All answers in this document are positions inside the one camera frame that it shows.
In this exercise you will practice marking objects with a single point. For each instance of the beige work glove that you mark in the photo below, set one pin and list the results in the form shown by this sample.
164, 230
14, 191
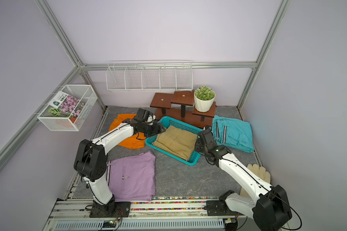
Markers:
261, 173

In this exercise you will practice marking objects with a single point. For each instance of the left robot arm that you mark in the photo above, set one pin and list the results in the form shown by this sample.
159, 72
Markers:
91, 157

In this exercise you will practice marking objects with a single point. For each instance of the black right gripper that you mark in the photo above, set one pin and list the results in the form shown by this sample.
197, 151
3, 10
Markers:
196, 146

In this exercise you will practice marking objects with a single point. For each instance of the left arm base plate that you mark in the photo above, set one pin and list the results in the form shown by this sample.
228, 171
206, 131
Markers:
111, 210

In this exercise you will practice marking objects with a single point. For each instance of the white wire wall basket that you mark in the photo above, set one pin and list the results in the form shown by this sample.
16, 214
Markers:
51, 118

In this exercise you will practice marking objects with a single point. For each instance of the white wire wall shelf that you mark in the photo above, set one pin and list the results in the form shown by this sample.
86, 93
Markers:
149, 75

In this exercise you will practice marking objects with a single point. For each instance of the purple flowers in pot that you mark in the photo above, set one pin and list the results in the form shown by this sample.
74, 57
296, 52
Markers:
72, 108

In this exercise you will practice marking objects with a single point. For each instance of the brown wooden tiered stand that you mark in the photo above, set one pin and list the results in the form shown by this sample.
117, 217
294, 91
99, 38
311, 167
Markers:
181, 105

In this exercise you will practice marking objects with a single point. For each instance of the folded teal pants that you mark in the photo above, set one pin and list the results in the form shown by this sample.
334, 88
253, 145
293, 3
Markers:
233, 133

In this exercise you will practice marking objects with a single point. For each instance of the white pot with green plant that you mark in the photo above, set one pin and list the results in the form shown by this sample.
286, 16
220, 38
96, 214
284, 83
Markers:
204, 98

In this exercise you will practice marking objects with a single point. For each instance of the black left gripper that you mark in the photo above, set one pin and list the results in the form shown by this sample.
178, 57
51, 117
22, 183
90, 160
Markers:
156, 130

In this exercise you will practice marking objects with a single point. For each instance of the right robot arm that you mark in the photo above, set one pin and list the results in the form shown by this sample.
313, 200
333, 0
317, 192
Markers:
267, 205

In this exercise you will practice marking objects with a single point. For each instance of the beige pants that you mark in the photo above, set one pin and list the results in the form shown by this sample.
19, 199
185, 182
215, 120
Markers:
177, 142

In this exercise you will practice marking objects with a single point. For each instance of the purple pants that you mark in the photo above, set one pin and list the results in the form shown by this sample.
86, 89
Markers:
132, 178

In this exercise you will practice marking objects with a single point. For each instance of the aluminium rail frame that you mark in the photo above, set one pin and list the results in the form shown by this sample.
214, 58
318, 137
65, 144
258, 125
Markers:
161, 214

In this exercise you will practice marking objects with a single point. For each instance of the orange pants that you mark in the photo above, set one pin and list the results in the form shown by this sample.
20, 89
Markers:
134, 142

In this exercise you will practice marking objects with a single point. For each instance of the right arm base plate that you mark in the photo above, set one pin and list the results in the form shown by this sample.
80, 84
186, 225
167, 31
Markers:
218, 208

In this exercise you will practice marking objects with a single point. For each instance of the white card with label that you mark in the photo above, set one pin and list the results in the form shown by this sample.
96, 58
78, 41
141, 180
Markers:
58, 99

